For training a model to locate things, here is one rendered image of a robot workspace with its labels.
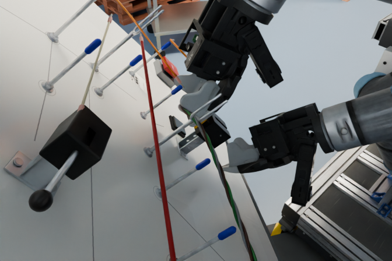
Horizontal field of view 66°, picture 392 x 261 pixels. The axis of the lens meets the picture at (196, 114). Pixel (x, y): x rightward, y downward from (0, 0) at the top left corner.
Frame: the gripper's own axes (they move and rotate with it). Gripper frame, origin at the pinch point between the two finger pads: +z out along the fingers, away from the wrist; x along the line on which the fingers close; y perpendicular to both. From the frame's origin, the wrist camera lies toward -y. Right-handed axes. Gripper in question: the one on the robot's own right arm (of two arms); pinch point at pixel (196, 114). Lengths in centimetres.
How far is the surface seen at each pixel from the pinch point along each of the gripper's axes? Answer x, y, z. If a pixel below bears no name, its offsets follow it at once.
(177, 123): -5.8, -1.1, 7.1
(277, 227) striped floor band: -35, -102, 76
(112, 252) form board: 24.5, 14.2, 1.4
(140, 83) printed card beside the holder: -11.8, 7.5, 4.3
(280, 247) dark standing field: -25, -99, 78
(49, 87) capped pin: 8.1, 23.0, -3.1
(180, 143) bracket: -0.9, -1.1, 7.7
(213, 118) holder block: 1.0, -2.9, -0.8
